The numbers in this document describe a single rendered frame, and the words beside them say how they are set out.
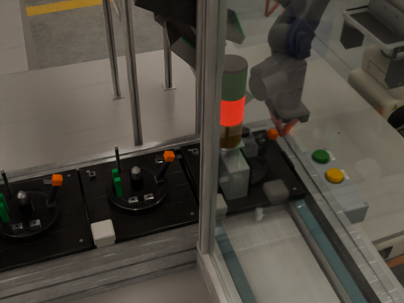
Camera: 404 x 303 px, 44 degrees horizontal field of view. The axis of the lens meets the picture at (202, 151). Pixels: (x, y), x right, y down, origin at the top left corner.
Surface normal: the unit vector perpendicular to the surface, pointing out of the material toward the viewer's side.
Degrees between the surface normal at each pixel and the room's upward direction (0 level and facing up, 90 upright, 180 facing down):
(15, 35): 0
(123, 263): 90
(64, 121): 0
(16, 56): 0
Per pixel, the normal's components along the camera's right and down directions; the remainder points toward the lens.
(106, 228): 0.01, -0.73
